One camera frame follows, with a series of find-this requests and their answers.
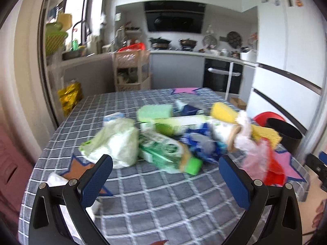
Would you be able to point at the yellow sponge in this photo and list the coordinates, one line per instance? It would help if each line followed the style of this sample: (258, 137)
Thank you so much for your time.
(222, 112)

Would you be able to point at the white refrigerator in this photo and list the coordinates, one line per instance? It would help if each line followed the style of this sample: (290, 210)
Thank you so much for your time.
(292, 54)

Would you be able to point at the black built-in oven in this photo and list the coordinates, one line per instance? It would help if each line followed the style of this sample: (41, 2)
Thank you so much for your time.
(217, 82)

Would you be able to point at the brown pot on stove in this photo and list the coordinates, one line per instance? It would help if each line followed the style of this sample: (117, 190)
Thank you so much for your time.
(187, 44)

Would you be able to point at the green sponge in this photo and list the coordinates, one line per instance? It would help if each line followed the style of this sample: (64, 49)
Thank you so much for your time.
(149, 112)

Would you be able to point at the cardboard box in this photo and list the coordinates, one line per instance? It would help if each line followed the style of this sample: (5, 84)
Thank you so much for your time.
(237, 102)

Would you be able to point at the black trash bin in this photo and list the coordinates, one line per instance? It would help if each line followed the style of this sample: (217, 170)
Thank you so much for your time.
(291, 136)

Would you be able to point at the grey checked tablecloth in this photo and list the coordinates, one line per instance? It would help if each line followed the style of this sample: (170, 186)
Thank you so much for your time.
(145, 204)

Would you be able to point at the gold foil bag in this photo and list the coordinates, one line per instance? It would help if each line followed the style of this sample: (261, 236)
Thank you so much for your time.
(70, 96)

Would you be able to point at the white tissue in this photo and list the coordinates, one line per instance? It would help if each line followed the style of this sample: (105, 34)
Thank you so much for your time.
(242, 138)

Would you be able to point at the black wok on stove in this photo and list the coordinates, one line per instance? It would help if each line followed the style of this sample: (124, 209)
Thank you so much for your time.
(159, 43)

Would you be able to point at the red basket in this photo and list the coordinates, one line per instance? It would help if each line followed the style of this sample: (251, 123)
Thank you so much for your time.
(133, 47)

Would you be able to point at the green colander basket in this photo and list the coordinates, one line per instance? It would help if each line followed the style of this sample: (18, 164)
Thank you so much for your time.
(54, 37)

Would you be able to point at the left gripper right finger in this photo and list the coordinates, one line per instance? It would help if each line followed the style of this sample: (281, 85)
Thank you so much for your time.
(283, 224)

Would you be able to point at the blue plastic bag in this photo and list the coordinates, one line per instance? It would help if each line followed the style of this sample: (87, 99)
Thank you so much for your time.
(202, 144)

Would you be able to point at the black range hood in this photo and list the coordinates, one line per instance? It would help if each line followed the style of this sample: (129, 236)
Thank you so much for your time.
(174, 16)

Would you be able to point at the beige storage trolley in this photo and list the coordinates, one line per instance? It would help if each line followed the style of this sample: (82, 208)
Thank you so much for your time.
(132, 70)

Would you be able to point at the yellow mesh scrubber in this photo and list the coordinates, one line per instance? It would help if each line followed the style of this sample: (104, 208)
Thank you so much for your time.
(272, 135)

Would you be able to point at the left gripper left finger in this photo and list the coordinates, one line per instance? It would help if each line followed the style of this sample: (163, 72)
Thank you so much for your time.
(47, 224)

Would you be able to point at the pink red plastic bag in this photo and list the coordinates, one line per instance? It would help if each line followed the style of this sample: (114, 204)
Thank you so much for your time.
(261, 164)

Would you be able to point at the white green plastic bag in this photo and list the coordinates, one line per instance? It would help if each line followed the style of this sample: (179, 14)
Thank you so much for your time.
(119, 138)

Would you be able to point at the small white blue box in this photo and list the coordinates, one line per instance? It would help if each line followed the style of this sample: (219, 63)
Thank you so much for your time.
(111, 117)

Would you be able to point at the light green wipes pack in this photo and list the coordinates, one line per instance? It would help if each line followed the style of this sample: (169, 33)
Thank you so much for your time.
(175, 126)

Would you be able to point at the white stick mop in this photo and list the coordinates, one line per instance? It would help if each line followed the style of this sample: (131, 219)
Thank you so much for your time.
(229, 73)

